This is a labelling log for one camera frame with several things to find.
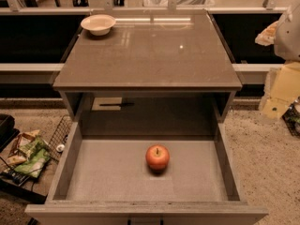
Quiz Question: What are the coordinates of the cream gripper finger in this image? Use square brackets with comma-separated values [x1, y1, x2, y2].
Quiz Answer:
[255, 22, 278, 46]

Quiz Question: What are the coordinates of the red apple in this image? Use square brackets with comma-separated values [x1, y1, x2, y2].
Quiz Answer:
[145, 144, 170, 171]

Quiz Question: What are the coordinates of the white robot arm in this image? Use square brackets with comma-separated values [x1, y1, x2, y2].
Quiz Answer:
[255, 0, 300, 62]

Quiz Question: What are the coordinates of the grey cabinet counter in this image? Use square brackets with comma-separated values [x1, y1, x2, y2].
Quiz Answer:
[52, 9, 244, 123]

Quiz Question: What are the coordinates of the open grey top drawer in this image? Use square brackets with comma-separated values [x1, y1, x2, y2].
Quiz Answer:
[25, 122, 268, 225]

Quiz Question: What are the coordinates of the clear plastic bin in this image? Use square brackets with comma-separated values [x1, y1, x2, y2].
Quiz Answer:
[142, 0, 215, 8]

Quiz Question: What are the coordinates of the white bowl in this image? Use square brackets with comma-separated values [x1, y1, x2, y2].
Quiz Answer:
[81, 14, 116, 36]

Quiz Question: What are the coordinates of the green snack bag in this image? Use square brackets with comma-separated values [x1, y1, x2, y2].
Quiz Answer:
[14, 136, 51, 178]

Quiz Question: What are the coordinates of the brown snack bag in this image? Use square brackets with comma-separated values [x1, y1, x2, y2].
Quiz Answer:
[7, 130, 39, 166]

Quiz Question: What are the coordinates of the black tray on floor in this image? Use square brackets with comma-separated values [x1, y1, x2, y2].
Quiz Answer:
[0, 114, 20, 152]

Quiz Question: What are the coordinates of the black wire basket right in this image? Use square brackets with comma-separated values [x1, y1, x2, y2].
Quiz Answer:
[283, 98, 300, 137]

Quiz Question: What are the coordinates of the black wire basket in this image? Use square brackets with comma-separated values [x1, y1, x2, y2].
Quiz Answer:
[283, 98, 300, 137]
[48, 115, 72, 162]

